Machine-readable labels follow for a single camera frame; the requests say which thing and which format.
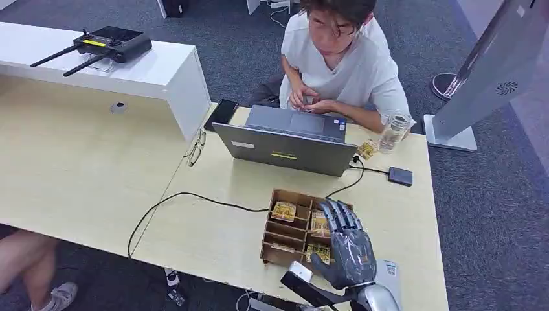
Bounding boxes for thin-framed eyeglasses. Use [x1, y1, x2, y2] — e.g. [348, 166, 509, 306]
[183, 128, 207, 167]

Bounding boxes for person's right hand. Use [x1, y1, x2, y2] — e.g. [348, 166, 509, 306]
[289, 82, 320, 110]

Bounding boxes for stack of yellow cards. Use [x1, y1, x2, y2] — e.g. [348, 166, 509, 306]
[357, 139, 378, 161]

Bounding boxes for white power strip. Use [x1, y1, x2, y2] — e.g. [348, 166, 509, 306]
[246, 0, 293, 16]

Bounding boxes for black controller with antennas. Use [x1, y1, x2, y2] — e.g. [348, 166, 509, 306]
[30, 25, 153, 78]

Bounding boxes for white sneaker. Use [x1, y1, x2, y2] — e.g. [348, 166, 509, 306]
[32, 282, 79, 311]

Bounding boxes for white box with code label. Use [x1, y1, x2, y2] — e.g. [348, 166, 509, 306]
[374, 259, 403, 311]

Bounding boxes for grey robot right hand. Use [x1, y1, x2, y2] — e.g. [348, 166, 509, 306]
[309, 198, 377, 290]

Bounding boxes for person in pale shirt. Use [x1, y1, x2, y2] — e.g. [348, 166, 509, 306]
[251, 0, 415, 134]

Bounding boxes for yellow printed card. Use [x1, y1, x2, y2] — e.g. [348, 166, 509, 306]
[311, 210, 332, 238]
[271, 202, 298, 223]
[305, 244, 332, 266]

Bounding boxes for black power adapter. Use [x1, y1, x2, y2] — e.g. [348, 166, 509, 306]
[167, 288, 186, 307]

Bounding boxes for dark external drive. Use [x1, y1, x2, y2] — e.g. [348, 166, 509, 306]
[388, 166, 414, 187]

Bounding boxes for wooden compartment box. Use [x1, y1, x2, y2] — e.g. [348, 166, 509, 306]
[260, 189, 354, 273]

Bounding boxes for clear glass jar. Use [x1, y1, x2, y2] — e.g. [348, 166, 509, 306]
[377, 112, 412, 154]

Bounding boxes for person's bare leg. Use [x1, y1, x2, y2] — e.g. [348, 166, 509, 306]
[0, 229, 60, 311]

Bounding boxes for silver kiosk stand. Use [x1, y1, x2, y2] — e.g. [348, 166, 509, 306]
[422, 0, 549, 152]

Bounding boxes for grey laptop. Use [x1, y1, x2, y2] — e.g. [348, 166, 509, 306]
[212, 104, 358, 178]

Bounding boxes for white desk shelf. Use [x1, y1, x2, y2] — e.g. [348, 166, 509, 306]
[0, 21, 212, 143]

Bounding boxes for long black power cable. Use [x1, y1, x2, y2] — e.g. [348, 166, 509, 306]
[127, 155, 365, 259]

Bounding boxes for person's left hand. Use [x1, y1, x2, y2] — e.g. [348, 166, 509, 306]
[302, 98, 340, 115]

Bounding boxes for black smartphone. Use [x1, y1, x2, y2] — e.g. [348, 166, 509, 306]
[203, 98, 240, 132]

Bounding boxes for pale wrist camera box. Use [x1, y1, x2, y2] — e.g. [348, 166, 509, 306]
[280, 260, 357, 309]

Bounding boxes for short black drive cable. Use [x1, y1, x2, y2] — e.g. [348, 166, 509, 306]
[348, 164, 390, 175]

